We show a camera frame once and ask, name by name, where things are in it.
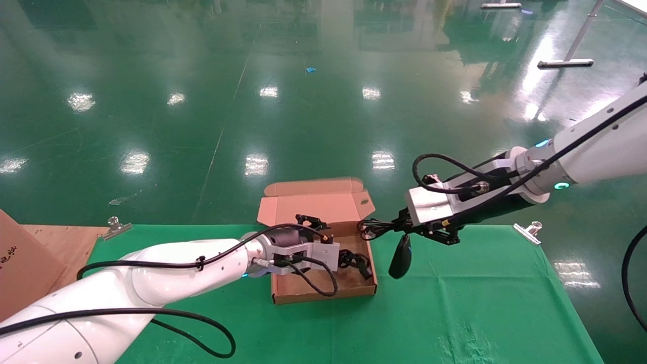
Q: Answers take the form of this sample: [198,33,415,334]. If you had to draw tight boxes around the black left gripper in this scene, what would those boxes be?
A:
[264,214,328,249]

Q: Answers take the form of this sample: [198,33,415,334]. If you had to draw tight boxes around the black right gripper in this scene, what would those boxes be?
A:
[392,195,535,247]

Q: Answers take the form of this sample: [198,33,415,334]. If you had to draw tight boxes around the brown cardboard box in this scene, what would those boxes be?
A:
[257,177,378,305]

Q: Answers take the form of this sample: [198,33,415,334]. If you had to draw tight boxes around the black computer mouse with cable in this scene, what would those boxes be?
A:
[357,217,412,280]

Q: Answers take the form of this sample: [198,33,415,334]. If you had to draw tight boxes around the green table cloth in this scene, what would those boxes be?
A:
[81,224,605,364]

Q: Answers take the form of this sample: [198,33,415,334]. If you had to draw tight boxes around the metal binder clip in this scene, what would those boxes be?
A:
[101,216,133,241]
[513,221,543,246]

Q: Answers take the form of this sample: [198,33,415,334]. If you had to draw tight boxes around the clear plastic floor litter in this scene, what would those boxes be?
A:
[108,191,143,207]

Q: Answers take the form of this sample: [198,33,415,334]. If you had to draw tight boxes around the brown printed cardboard carton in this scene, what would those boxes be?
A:
[0,209,67,322]

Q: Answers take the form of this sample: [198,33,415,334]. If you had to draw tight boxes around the white table top corner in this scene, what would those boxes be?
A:
[619,0,647,20]

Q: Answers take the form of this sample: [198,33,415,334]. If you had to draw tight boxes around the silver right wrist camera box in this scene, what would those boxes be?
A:
[406,188,486,226]

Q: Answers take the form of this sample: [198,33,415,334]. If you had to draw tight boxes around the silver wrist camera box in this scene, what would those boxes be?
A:
[260,242,340,276]
[406,188,486,226]

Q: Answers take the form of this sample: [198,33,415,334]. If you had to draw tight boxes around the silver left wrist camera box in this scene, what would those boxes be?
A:
[260,242,340,276]

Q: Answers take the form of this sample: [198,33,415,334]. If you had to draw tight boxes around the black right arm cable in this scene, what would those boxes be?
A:
[412,95,647,225]
[621,225,647,333]

